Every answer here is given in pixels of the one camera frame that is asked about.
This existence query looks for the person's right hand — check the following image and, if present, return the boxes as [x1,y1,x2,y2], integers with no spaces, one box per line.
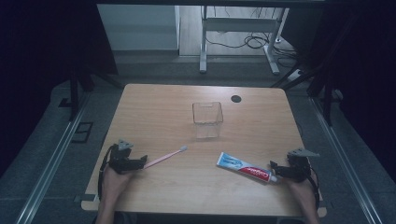
[283,174,316,200]

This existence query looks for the white cabinet panel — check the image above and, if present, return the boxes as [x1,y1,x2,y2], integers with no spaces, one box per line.
[96,4,181,51]

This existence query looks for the grey tape strip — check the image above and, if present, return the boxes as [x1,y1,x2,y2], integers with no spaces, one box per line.
[73,193,98,203]

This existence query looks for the person's left hand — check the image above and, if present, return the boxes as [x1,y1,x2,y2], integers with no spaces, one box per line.
[100,163,135,194]

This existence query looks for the clear plastic container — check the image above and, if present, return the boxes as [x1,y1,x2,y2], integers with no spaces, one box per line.
[191,101,224,140]

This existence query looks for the pink toothbrush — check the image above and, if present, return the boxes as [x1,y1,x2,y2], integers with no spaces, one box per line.
[142,145,189,171]

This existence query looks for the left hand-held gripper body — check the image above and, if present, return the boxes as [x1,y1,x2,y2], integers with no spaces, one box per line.
[106,139,140,175]

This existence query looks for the white power strip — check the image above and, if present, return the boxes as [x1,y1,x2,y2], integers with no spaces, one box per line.
[286,68,304,83]

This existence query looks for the blue and red toothpaste tube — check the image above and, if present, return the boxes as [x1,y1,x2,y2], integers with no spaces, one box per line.
[216,151,280,185]

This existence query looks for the dark curtain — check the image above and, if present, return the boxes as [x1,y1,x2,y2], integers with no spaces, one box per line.
[0,0,119,178]
[282,0,396,175]

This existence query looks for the black metal stand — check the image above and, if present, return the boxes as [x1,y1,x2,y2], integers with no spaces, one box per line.
[306,62,336,127]
[68,65,95,122]

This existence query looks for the black cables on floor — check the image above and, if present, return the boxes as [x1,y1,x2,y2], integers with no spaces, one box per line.
[205,32,301,64]

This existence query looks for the grey metal floor rail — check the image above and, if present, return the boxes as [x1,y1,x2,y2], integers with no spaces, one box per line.
[14,92,92,224]
[308,95,385,224]

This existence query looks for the white metal desk frame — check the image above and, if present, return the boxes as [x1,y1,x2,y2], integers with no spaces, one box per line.
[199,5,290,76]

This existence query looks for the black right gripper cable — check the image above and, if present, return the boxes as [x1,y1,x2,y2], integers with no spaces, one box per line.
[307,167,321,210]

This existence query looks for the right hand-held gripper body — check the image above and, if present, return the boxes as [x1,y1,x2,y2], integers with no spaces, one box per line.
[279,147,320,184]

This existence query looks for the small black tape patch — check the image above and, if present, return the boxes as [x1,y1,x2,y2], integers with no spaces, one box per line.
[58,97,74,109]

